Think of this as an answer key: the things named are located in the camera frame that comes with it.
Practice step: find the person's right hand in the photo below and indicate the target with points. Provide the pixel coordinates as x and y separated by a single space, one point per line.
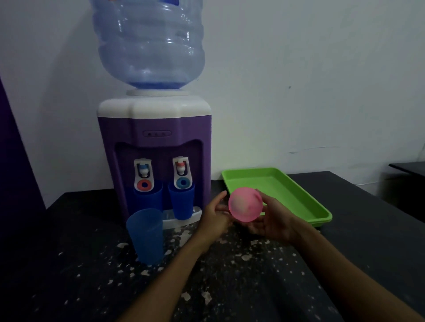
272 223

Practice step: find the person's left hand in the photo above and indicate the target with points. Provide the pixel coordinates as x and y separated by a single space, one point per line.
212 221

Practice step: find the person's left thumb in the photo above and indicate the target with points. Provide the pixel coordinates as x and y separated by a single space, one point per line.
219 199

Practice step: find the person's right thumb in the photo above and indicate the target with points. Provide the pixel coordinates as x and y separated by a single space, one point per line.
264 202

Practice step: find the pink plastic cup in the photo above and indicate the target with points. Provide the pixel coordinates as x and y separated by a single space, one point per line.
245 203

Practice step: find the person's left forearm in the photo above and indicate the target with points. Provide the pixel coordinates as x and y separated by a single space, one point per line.
172 282

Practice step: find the person's right forearm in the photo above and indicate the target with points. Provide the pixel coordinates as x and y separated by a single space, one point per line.
348 278

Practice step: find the green plastic tray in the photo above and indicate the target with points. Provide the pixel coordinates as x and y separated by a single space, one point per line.
275 194

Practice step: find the blue plastic cup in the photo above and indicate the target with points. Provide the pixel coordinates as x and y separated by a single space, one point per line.
148 199
146 237
182 202

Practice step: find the white tap with blue button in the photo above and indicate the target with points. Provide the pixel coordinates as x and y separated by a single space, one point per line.
182 172

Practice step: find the purple white water dispenser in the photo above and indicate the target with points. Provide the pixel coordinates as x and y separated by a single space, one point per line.
156 159

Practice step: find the white tap with red button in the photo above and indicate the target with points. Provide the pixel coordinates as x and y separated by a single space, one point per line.
143 174

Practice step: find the black side table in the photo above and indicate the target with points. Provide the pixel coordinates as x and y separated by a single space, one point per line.
408 167

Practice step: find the clear blue water bottle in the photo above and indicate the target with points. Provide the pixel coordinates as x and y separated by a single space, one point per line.
149 43

